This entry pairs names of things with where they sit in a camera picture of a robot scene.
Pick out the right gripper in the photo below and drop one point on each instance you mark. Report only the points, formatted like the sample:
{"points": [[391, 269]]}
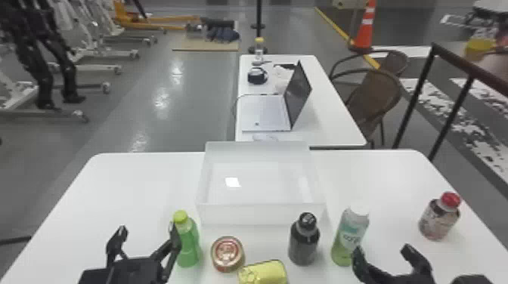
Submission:
{"points": [[408, 280]]}

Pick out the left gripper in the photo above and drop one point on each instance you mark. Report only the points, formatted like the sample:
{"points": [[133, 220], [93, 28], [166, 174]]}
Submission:
{"points": [[131, 273]]}

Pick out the pale green bottle white cap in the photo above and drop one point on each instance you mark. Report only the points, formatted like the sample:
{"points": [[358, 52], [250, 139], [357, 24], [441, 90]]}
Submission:
{"points": [[349, 238]]}

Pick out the brown bottle red cap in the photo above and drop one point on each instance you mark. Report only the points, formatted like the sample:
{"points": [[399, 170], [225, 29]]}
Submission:
{"points": [[438, 220]]}

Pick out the red can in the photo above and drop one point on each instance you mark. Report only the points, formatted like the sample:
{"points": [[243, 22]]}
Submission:
{"points": [[227, 254]]}

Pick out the black bottle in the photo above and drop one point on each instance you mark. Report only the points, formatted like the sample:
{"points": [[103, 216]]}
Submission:
{"points": [[303, 244]]}

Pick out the yellow can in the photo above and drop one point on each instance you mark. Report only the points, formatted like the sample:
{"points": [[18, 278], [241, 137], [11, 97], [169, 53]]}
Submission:
{"points": [[264, 273]]}

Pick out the clear box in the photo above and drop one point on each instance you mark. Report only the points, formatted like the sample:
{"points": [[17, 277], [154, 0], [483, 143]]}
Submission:
{"points": [[258, 186]]}

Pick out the white side table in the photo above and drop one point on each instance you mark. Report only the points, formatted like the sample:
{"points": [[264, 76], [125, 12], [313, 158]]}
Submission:
{"points": [[329, 115]]}

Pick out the brown chair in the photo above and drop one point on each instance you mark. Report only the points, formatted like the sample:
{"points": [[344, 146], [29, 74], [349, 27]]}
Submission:
{"points": [[395, 61], [375, 97]]}

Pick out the silver laptop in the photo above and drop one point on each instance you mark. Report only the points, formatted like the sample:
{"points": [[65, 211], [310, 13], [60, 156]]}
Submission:
{"points": [[266, 113]]}

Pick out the black round case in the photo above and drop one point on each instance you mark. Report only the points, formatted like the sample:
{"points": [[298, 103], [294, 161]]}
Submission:
{"points": [[257, 75]]}

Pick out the dark side table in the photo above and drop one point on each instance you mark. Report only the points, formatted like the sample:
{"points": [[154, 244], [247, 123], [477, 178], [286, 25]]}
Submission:
{"points": [[468, 67]]}

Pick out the yellow pallet jack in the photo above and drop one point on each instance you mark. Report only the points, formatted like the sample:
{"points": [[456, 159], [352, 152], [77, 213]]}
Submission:
{"points": [[151, 20]]}

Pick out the clear bottle yellow cap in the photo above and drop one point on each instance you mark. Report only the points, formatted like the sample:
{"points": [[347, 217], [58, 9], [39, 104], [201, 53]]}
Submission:
{"points": [[259, 49]]}

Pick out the orange cone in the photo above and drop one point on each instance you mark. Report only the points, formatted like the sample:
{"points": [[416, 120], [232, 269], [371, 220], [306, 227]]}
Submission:
{"points": [[366, 27]]}

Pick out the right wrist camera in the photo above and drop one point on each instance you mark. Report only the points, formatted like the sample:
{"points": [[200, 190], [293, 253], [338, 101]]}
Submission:
{"points": [[472, 280]]}

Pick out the black post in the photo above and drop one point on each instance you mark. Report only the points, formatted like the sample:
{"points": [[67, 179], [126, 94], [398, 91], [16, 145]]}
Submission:
{"points": [[258, 24]]}

